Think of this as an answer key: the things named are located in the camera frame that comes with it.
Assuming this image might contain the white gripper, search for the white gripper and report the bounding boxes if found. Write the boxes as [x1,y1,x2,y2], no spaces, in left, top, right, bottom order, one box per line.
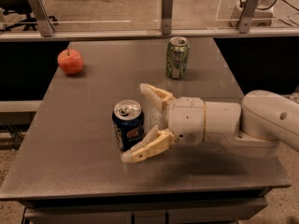
[121,83,205,163]

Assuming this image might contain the blue pepsi can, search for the blue pepsi can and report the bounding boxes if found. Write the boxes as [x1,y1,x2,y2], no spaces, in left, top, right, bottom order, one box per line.
[112,100,145,151]

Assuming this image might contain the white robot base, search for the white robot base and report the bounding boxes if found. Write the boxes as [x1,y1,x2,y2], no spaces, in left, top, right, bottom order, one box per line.
[229,0,283,28]

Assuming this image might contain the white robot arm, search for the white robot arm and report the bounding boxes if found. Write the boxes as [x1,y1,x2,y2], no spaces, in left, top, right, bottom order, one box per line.
[121,83,299,163]

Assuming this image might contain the green soda can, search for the green soda can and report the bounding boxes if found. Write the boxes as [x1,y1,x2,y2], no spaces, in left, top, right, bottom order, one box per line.
[166,36,190,79]

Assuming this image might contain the red apple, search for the red apple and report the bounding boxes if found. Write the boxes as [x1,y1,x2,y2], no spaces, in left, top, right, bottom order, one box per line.
[57,49,84,75]

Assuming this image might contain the black office chair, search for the black office chair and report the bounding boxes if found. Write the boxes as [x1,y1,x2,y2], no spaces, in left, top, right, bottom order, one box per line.
[0,0,59,32]

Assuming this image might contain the middle metal bracket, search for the middle metal bracket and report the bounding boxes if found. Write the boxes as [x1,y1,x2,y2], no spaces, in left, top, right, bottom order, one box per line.
[161,0,173,35]

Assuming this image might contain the metal bracket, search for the metal bracket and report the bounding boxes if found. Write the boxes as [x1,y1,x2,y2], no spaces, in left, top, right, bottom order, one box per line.
[28,0,54,37]
[236,0,259,34]
[161,0,173,35]

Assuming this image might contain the right metal bracket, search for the right metal bracket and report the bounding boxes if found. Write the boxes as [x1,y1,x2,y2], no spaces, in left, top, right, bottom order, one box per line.
[236,0,259,34]

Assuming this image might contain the left metal bracket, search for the left metal bracket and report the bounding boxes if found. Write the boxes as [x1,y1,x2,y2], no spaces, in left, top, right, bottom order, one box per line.
[28,0,54,37]

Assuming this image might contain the black cable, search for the black cable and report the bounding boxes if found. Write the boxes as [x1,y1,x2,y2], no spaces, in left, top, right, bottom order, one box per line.
[255,0,299,13]

